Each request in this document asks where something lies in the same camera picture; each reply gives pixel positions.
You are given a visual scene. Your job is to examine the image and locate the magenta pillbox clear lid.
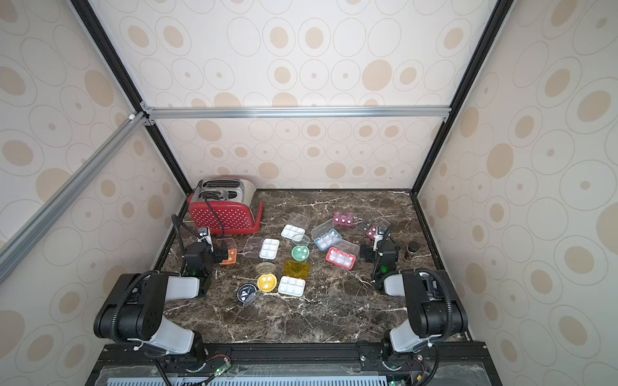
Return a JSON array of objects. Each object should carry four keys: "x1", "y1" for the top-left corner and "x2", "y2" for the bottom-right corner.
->
[{"x1": 363, "y1": 219, "x2": 390, "y2": 242}]

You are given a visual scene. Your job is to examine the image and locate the dark blue round pillbox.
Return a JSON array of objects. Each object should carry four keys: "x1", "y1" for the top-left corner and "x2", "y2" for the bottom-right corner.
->
[{"x1": 237, "y1": 283, "x2": 259, "y2": 307}]

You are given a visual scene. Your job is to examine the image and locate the yellow round pillbox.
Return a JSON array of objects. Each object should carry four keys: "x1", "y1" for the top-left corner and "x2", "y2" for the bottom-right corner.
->
[{"x1": 256, "y1": 262, "x2": 278, "y2": 294}]

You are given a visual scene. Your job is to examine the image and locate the green round pillbox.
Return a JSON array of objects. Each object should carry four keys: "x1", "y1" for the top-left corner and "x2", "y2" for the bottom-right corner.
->
[{"x1": 291, "y1": 234, "x2": 311, "y2": 262}]

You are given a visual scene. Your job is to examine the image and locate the yellow lidded rectangular pillbox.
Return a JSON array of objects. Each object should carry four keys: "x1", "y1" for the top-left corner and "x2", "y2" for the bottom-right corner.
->
[{"x1": 278, "y1": 260, "x2": 311, "y2": 298}]

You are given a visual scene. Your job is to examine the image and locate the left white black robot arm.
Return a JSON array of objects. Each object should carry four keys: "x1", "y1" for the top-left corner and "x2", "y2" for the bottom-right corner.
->
[{"x1": 93, "y1": 215, "x2": 229, "y2": 362}]

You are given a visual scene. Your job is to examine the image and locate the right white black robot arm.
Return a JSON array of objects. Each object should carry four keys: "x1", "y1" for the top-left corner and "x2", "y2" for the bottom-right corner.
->
[{"x1": 360, "y1": 226, "x2": 468, "y2": 359}]

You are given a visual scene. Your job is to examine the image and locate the small dark brown bottle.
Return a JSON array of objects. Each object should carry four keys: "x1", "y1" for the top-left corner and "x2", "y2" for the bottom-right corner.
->
[{"x1": 404, "y1": 241, "x2": 420, "y2": 261}]

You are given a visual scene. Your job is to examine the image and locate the orange square pillbox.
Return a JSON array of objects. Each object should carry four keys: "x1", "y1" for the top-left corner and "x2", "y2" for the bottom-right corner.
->
[{"x1": 217, "y1": 237, "x2": 238, "y2": 265}]

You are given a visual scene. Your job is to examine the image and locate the red rectangular pillbox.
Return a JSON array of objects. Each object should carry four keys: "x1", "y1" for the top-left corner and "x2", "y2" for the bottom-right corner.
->
[{"x1": 325, "y1": 240, "x2": 360, "y2": 270}]

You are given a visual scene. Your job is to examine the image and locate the white six-cell pillbox clear lid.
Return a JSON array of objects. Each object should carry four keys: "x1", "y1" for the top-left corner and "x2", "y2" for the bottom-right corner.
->
[{"x1": 243, "y1": 236, "x2": 280, "y2": 260}]

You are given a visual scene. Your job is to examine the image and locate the light blue rectangular pillbox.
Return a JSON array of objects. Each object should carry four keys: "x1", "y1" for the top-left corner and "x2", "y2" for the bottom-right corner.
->
[{"x1": 311, "y1": 219, "x2": 343, "y2": 252}]

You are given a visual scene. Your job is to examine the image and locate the magenta pillbox rear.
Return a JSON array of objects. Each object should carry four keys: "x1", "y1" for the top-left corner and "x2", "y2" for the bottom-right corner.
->
[{"x1": 333, "y1": 212, "x2": 355, "y2": 228}]

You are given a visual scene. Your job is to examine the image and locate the red and silver toaster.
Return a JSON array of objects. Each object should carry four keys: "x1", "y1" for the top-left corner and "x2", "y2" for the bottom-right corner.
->
[{"x1": 188, "y1": 177, "x2": 264, "y2": 236}]

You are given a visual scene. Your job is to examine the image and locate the white pillbox rear clear lid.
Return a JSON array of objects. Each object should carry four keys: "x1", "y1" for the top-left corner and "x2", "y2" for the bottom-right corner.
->
[{"x1": 280, "y1": 213, "x2": 311, "y2": 242}]

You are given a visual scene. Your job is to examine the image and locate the black toaster power cord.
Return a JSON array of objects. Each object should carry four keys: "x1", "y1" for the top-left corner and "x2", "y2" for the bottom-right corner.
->
[{"x1": 199, "y1": 190, "x2": 226, "y2": 237}]

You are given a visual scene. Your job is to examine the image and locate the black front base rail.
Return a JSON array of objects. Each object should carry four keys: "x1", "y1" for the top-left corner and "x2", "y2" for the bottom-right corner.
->
[{"x1": 86, "y1": 342, "x2": 501, "y2": 385}]

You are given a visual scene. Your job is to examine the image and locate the rear aluminium frame rail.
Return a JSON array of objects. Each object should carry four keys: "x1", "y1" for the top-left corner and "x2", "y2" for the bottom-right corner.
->
[{"x1": 136, "y1": 104, "x2": 451, "y2": 122}]

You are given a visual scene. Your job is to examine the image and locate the aluminium frame rail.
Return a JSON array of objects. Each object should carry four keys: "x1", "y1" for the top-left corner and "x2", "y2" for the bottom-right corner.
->
[
  {"x1": 1, "y1": 112, "x2": 146, "y2": 281},
  {"x1": 136, "y1": 104, "x2": 451, "y2": 122}
]

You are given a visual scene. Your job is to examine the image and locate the left aluminium frame rail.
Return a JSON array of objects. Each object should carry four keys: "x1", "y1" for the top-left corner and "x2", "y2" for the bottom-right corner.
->
[{"x1": 1, "y1": 112, "x2": 146, "y2": 281}]

